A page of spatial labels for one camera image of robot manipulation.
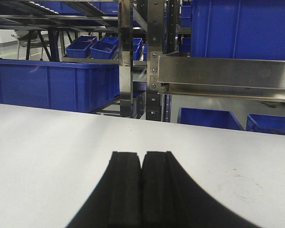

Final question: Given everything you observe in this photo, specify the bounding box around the small blue bin far left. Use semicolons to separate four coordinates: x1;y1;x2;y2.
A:
66;41;92;58

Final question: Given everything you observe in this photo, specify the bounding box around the small blue bin far right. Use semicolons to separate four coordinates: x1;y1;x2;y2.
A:
90;41;116;59

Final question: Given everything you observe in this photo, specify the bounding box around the small blue bin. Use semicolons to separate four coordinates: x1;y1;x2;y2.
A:
177;107;244;131
246;114;285;135
66;41;92;58
90;41;116;59

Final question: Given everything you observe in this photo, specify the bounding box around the small blue bin lower middle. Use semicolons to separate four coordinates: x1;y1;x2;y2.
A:
177;107;244;131

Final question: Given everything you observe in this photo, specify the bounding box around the small blue bin lower right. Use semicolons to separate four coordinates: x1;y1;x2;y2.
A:
246;114;285;135

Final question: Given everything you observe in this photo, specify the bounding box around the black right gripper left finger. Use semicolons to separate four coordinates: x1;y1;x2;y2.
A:
67;152;141;228

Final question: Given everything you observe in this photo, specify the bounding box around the large blue bin upper right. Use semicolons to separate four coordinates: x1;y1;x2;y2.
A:
190;0;285;60

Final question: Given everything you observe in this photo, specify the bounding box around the large blue bin left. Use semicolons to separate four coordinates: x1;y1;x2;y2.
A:
0;59;118;113

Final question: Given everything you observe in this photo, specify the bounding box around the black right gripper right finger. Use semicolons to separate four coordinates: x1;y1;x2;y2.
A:
142;152;256;228

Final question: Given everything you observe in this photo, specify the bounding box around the large blue bin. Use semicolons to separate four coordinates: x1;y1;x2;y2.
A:
0;59;118;113
190;0;285;60

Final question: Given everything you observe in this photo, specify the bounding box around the steel shelving rack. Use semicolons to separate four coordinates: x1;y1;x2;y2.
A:
0;0;285;121

